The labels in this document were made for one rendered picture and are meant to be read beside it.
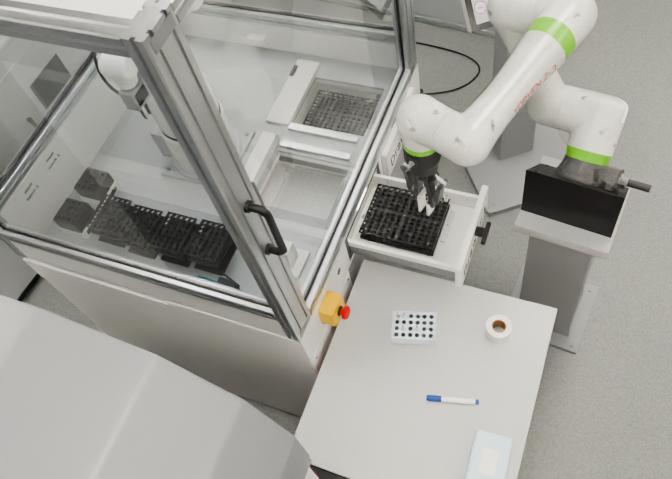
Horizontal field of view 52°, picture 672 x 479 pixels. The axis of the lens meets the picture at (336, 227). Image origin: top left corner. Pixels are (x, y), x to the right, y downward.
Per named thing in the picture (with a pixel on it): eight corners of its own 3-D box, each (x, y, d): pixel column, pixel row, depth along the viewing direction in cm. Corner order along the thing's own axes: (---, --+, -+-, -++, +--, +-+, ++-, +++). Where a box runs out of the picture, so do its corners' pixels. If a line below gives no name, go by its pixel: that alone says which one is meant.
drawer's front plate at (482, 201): (487, 205, 207) (488, 184, 198) (461, 289, 194) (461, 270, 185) (481, 204, 207) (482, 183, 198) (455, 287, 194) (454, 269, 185)
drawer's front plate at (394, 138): (417, 109, 231) (415, 86, 222) (389, 177, 218) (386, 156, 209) (412, 108, 231) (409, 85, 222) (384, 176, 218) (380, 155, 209)
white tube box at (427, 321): (437, 317, 197) (436, 312, 193) (436, 345, 192) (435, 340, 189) (393, 316, 199) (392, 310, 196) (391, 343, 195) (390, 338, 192)
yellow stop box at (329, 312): (347, 305, 194) (344, 294, 188) (338, 328, 191) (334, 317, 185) (331, 300, 196) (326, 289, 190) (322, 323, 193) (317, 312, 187)
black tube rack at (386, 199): (450, 210, 206) (450, 198, 200) (433, 260, 198) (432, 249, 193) (380, 195, 213) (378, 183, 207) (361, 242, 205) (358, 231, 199)
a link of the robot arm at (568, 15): (562, 15, 174) (555, -26, 166) (610, 23, 166) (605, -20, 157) (523, 63, 170) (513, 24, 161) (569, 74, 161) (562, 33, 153)
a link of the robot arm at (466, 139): (519, 56, 168) (521, 23, 159) (562, 74, 163) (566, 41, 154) (433, 161, 159) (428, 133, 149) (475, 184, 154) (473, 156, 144)
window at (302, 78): (404, 69, 218) (368, -273, 138) (302, 305, 180) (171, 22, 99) (402, 68, 218) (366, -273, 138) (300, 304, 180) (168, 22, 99)
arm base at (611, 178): (648, 197, 198) (656, 177, 196) (642, 202, 185) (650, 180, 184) (560, 170, 209) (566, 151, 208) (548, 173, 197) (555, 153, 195)
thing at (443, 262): (480, 206, 205) (480, 194, 200) (456, 280, 194) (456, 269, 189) (355, 179, 218) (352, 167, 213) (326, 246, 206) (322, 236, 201)
